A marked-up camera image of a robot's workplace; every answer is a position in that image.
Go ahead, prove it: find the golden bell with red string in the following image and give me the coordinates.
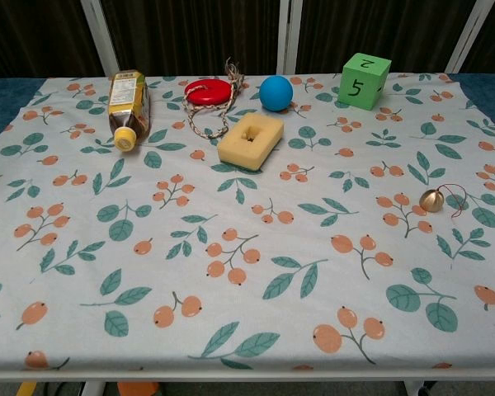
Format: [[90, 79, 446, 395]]
[[419, 183, 471, 219]]

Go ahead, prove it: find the yellow sponge with hole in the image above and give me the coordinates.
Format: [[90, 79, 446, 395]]
[[216, 112, 285, 172]]

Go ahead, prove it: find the floral orange berry tablecloth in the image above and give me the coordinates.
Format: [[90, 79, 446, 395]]
[[0, 73, 495, 371]]

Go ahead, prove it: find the blue ball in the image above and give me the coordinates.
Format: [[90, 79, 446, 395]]
[[259, 75, 294, 112]]

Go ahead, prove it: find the red round disc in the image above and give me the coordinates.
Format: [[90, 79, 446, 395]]
[[184, 79, 233, 106]]

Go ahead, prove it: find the tea bottle with yellow cap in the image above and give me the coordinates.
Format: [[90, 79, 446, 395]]
[[107, 69, 152, 153]]

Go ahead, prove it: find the green numbered cube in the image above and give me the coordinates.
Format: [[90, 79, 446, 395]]
[[337, 52, 393, 111]]

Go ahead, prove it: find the orange object under table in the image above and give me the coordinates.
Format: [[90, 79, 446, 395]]
[[117, 381, 160, 396]]

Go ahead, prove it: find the braided beige rope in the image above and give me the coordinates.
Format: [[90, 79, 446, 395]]
[[181, 57, 247, 140]]

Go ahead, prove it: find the white partition frame post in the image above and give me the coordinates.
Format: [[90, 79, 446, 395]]
[[275, 0, 301, 76], [79, 0, 121, 78], [444, 0, 495, 75]]

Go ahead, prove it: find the white table frame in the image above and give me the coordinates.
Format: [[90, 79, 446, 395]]
[[0, 368, 495, 396]]

